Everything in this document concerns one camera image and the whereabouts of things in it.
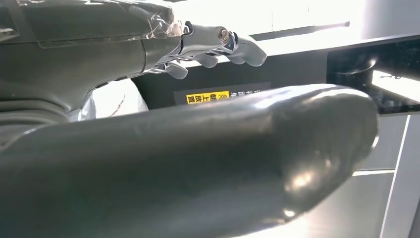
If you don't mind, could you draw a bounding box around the yellow black scanner label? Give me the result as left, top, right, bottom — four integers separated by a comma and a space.
173, 82, 271, 106

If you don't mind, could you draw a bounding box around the grey parcel with red stamp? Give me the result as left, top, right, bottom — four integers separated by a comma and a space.
65, 78, 149, 123

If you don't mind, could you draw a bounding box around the black inbound scanner machine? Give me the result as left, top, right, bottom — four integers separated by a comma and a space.
131, 33, 420, 116

